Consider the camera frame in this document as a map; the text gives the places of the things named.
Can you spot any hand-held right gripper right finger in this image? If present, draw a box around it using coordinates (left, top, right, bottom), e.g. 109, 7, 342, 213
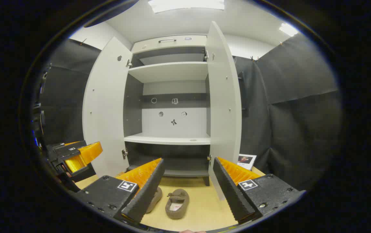
212, 157, 306, 225

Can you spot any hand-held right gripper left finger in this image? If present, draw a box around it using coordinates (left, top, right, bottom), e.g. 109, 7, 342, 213
75, 158, 165, 224

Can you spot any brown fuzzy shoe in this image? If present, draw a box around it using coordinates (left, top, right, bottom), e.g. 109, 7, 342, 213
165, 189, 190, 219
146, 187, 163, 213

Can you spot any white cabinet door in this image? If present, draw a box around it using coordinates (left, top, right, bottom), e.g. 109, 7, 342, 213
83, 36, 133, 178
205, 21, 242, 201

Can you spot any white cabinet drawer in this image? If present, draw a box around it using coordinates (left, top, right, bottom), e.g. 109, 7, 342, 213
131, 35, 207, 54

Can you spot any white book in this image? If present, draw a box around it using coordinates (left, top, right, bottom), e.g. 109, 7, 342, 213
237, 154, 257, 170

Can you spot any black backdrop cloth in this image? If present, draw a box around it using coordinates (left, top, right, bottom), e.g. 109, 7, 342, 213
38, 32, 341, 191

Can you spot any rectangular ceiling light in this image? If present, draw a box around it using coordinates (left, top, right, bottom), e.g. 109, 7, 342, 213
279, 23, 299, 37

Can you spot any black door handle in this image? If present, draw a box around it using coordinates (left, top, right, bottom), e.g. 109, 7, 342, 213
237, 72, 247, 117

